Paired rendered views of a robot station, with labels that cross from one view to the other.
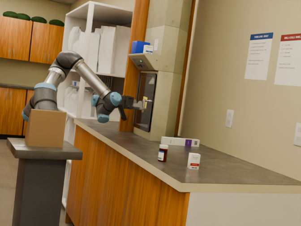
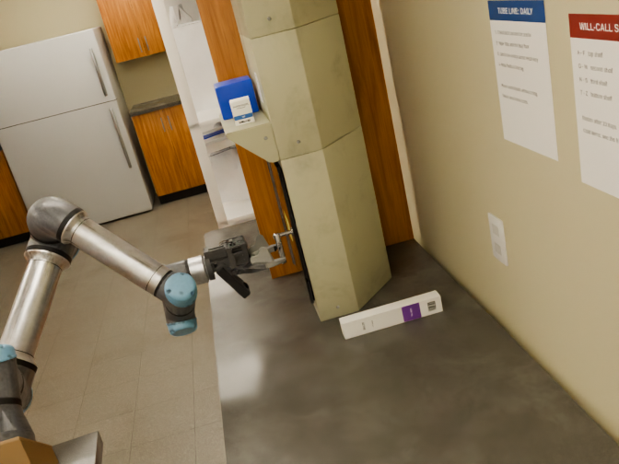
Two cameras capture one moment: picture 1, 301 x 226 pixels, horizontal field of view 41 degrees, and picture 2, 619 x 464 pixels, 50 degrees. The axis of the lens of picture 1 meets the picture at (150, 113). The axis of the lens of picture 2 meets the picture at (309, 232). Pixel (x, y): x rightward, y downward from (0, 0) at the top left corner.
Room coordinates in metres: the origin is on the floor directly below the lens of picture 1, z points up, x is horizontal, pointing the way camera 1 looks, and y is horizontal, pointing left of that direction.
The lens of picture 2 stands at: (1.14, -0.54, 1.82)
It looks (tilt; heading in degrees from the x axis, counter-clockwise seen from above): 21 degrees down; 18
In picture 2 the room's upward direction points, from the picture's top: 14 degrees counter-clockwise
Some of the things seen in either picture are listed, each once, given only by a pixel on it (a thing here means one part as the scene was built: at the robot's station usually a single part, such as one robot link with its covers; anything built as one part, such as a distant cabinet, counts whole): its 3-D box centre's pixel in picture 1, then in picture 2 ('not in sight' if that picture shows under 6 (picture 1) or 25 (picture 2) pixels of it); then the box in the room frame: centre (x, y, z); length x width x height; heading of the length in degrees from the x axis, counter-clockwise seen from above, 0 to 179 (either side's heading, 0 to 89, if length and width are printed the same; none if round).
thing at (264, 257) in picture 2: (140, 105); (266, 256); (2.63, 0.07, 1.17); 0.09 x 0.03 x 0.06; 88
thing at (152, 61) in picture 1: (142, 62); (247, 135); (2.79, 0.10, 1.46); 0.32 x 0.11 x 0.10; 24
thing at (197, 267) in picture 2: not in sight; (199, 269); (2.61, 0.26, 1.17); 0.08 x 0.05 x 0.08; 24
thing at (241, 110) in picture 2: (148, 49); (241, 110); (2.72, 0.07, 1.54); 0.05 x 0.05 x 0.06; 21
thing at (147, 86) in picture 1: (144, 101); (288, 222); (2.81, 0.05, 1.19); 0.30 x 0.01 x 0.40; 23
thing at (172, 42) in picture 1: (163, 84); (322, 165); (2.86, -0.07, 1.33); 0.32 x 0.25 x 0.77; 24
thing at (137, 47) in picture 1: (140, 48); (236, 97); (2.86, 0.13, 1.56); 0.10 x 0.10 x 0.09; 24
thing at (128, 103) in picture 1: (123, 102); (228, 259); (2.64, 0.18, 1.17); 0.12 x 0.08 x 0.09; 114
